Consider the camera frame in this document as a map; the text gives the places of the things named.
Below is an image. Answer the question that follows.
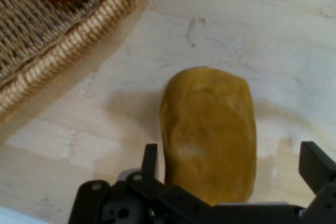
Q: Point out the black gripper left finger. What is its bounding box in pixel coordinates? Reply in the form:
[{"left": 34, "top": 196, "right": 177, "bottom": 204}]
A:
[{"left": 68, "top": 144, "right": 219, "bottom": 224}]

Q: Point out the brown toy potato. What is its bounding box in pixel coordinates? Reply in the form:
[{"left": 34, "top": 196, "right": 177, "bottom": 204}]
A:
[{"left": 159, "top": 66, "right": 258, "bottom": 207}]

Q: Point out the bamboo wooden board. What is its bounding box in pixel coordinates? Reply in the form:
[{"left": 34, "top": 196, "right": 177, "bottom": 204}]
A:
[{"left": 0, "top": 0, "right": 336, "bottom": 224}]

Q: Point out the woven wicker basket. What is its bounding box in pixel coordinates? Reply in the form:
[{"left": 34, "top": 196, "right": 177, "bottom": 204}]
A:
[{"left": 0, "top": 0, "right": 156, "bottom": 124}]

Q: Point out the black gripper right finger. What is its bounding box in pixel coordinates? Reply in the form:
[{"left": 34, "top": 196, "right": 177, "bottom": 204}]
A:
[{"left": 298, "top": 141, "right": 336, "bottom": 224}]

